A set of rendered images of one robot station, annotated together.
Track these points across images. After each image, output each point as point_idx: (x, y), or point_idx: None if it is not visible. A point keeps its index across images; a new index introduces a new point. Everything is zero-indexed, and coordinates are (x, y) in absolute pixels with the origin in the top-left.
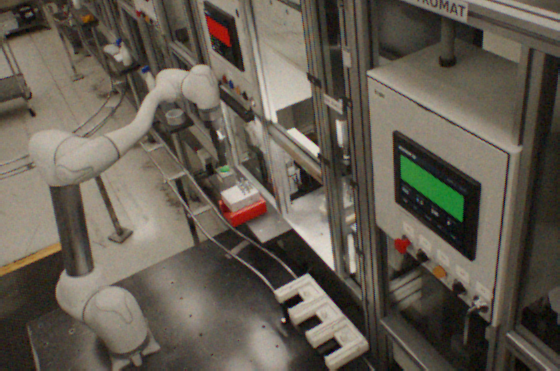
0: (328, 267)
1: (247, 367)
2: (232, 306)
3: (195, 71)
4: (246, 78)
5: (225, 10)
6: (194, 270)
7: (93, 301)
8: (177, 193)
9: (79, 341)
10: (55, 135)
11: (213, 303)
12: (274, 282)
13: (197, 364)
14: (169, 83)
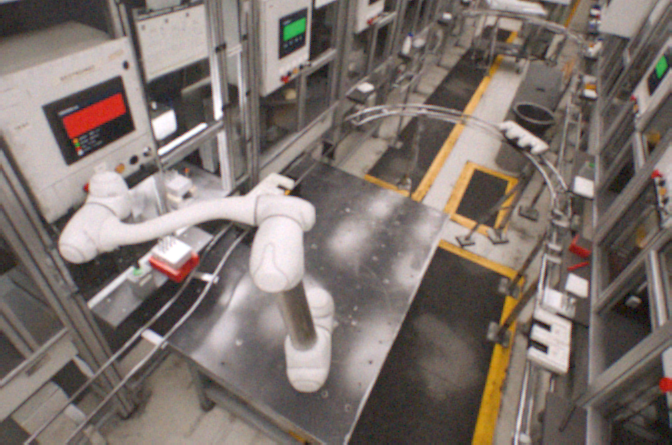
0: (225, 197)
1: None
2: (248, 281)
3: (112, 177)
4: (136, 135)
5: (99, 81)
6: (218, 331)
7: (325, 307)
8: (124, 379)
9: (329, 376)
10: (280, 226)
11: (250, 296)
12: (215, 265)
13: (304, 278)
14: (113, 216)
